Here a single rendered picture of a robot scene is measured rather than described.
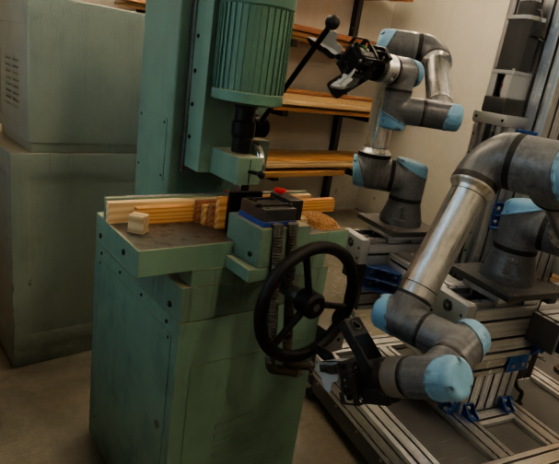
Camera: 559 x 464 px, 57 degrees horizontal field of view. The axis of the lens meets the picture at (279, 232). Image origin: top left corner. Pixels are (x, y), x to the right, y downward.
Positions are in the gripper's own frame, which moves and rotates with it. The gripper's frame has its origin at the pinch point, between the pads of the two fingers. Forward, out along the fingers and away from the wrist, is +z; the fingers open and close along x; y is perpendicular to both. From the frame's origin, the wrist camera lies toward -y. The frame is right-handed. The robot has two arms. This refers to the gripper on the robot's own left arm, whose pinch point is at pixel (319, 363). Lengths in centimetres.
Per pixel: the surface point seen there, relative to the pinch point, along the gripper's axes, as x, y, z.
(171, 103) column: -11, -70, 27
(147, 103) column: -11, -76, 41
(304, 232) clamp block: 2.1, -29.0, -0.5
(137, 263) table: -32.9, -27.5, 11.6
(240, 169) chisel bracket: -3.0, -47.7, 13.0
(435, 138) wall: 324, -125, 177
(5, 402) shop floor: -43, 6, 128
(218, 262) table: -13.6, -25.7, 12.4
